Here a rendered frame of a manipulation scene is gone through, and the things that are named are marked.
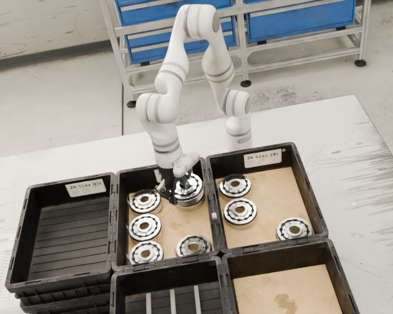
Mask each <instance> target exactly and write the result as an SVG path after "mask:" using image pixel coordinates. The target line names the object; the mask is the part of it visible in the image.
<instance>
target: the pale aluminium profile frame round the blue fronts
mask: <svg viewBox="0 0 393 314"><path fill-rule="evenodd" d="M308 1H315V0H265V1H258V2H252V3H248V4H245V1H243V0H235V2H233V6H231V7H224V8H220V9H217V13H218V15H219V17H226V16H232V15H237V21H236V19H235V16H234V20H235V32H236V46H233V47H230V48H228V47H227V49H228V53H229V55H230V56H231V55H236V56H237V59H238V62H239V65H238V66H237V67H236V68H234V69H235V74H234V76H235V75H242V78H243V81H242V82H241V83H240V85H241V86H242V87H249V86H251V81H249V78H248V74H249V73H252V72H259V71H263V70H269V69H276V68H280V67H287V66H291V65H298V64H304V63H308V62H314V61H319V60H325V59H331V58H336V57H342V56H346V55H352V54H357V58H358V60H356V61H355V63H354V64H355V65H356V66H358V67H363V66H365V65H366V61H365V60H362V59H364V58H365V52H366V41H367V30H368V24H369V13H370V7H371V0H363V1H362V6H358V7H356V10H355V18H354V22H355V23H356V25H354V26H350V25H348V26H342V27H336V28H335V29H330V30H326V31H320V32H313V33H309V34H303V35H299V36H292V37H286V38H282V39H275V40H269V41H266V40H263V41H259V42H257V43H254V44H248V45H246V38H245V32H246V31H247V23H246V20H244V14H243V13H247V12H253V11H260V10H263V9H270V8H274V7H281V6H287V5H291V4H297V3H302V2H308ZM99 2H100V6H101V10H102V14H103V16H104V20H105V24H106V26H107V30H108V33H109V37H110V41H111V44H112V48H113V50H114V54H115V58H116V61H117V65H118V68H119V72H120V76H121V78H122V82H123V85H124V89H125V93H126V96H127V100H128V103H127V107H129V108H133V107H136V102H137V101H135V100H133V94H135V93H142V92H148V91H152V90H156V88H155V82H154V83H147V84H143V85H134V84H132V74H133V73H137V72H144V71H148V70H154V69H160V68H161V66H162V64H163V61H164V60H158V61H154V62H142V63H140V64H137V65H131V60H130V56H129V52H128V49H127V45H126V41H125V37H124V35H126V34H133V33H136V32H143V31H149V30H153V29H159V28H164V27H170V26H174V23H175V19H176V16H175V17H169V18H164V19H159V20H154V21H148V22H142V23H138V24H132V25H127V26H121V23H120V19H119V14H118V12H117V7H116V4H115V0H99ZM112 2H114V5H115V10H116V12H117V17H118V20H119V24H120V27H114V25H113V22H112V18H111V15H110V11H109V7H108V3H112ZM357 11H362V13H361V16H360V15H359V14H358V13H357ZM358 32H359V38H358V36H357V35H356V33H358ZM344 35H347V36H348V38H349V39H350V40H351V42H352V43H353V44H354V47H347V48H343V49H337V50H330V51H326V52H320V53H315V54H309V55H302V56H299V57H292V58H288V59H281V60H275V61H271V62H264V63H260V64H254V65H253V64H250V63H249V62H248V61H247V57H248V56H249V55H250V54H251V53H252V52H254V51H258V50H265V49H272V48H275V47H282V46H286V45H293V44H299V43H303V42H309V41H314V40H320V39H327V38H331V37H337V36H344ZM117 36H120V46H119V43H118V40H117ZM203 55H204V52H203V53H199V54H192V55H188V56H187V57H188V61H189V63H192V62H199V61H202V58H203ZM207 80H208V79H207V77H206V75H205V74H198V75H192V76H187V77H186V79H185V82H184V85H186V84H191V83H197V82H204V81H207Z"/></svg>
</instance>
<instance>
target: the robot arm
mask: <svg viewBox="0 0 393 314"><path fill-rule="evenodd" d="M187 38H189V39H206V40H207V41H208V42H209V44H210V45H209V46H208V48H207V50H206V51H205V53H204V55H203V58H202V62H201V64H202V67H203V70H204V73H205V75H206V77H207V79H208V81H209V83H210V85H211V88H212V90H213V93H214V96H215V100H216V104H217V107H218V110H219V112H220V113H221V114H223V115H226V116H231V118H229V119H228V120H227V121H226V125H225V126H226V135H227V140H228V149H229V152H231V151H238V150H245V149H249V148H253V140H252V133H251V100H250V95H249V93H248V92H244V91H239V90H230V89H228V88H227V86H228V85H229V84H230V82H231V81H232V79H233V77H234V74H235V69H234V66H233V63H232V60H231V57H230V55H229V53H228V49H227V47H226V44H225V40H224V37H223V32H222V29H221V24H220V18H219V15H218V13H217V10H216V9H215V7H214V6H212V5H209V4H186V5H183V6H182V7H181V8H180V9H179V11H178V13H177V16H176V19H175V23H174V26H173V31H172V34H171V38H170V42H169V46H168V50H167V54H166V56H165V59H164V61H163V64H162V66H161V68H160V70H159V72H158V75H157V77H156V79H155V88H156V89H157V91H158V92H160V93H161V94H157V93H144V94H141V96H139V98H138V99H137V102H136V112H137V116H138V119H139V120H140V122H141V124H142V125H143V127H144V128H145V130H146V131H147V133H148V134H149V136H150V137H151V141H152V145H153V152H154V156H155V160H156V163H157V168H158V171H159V173H160V174H161V176H162V177H161V183H160V185H159V186H157V185H156V186H155V190H156V191H157V192H158V193H159V195H161V197H163V198H165V199H166V200H168V201H169V203H170V204H173V205H175V206H176V205H177V199H176V196H175V190H176V189H177V183H178V182H180V183H179V185H180V187H181V188H187V183H188V182H187V181H188V180H189V179H191V175H192V167H193V166H194V165H195V164H196V163H197V162H198V161H199V159H200V155H199V153H198V152H196V151H192V152H190V153H185V154H184V153H183V151H182V147H181V144H180V141H179V138H178V132H177V128H176V127H175V125H174V124H173V122H174V121H175V120H176V119H177V117H178V114H179V110H180V94H181V90H182V87H183V84H184V82H185V79H186V77H187V75H188V71H189V61H188V57H187V54H186V52H185V48H184V42H185V41H186V39H187ZM186 173H188V174H186ZM165 188H166V189H165ZM170 190H171V192H170Z"/></svg>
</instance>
